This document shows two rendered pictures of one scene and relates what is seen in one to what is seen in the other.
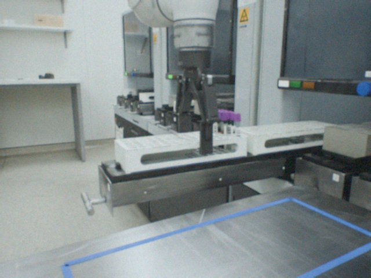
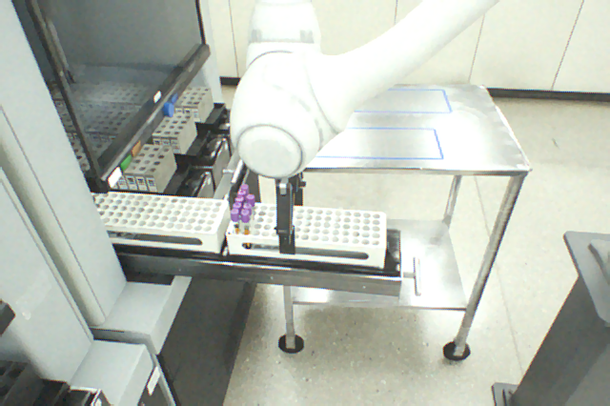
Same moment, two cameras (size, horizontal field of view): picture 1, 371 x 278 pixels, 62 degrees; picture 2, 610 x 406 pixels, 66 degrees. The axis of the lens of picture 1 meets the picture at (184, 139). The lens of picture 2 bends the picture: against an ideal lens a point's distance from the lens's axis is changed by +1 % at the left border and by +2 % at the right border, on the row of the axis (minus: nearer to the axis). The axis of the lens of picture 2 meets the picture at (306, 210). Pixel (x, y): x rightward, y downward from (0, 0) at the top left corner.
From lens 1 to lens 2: 1.36 m
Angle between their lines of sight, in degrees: 118
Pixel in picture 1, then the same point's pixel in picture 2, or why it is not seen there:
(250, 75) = (32, 243)
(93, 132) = not seen: outside the picture
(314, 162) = (196, 192)
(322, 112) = not seen: hidden behind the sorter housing
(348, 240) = not seen: hidden behind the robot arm
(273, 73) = (72, 190)
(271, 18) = (22, 105)
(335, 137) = (161, 173)
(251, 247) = (361, 141)
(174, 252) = (395, 150)
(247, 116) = (66, 309)
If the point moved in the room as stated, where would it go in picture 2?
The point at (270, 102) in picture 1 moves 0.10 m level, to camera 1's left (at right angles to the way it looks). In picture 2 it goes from (90, 233) to (129, 254)
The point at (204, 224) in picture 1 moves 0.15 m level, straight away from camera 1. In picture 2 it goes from (369, 157) to (335, 188)
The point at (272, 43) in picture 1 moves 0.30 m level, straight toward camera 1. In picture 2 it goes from (48, 147) to (222, 84)
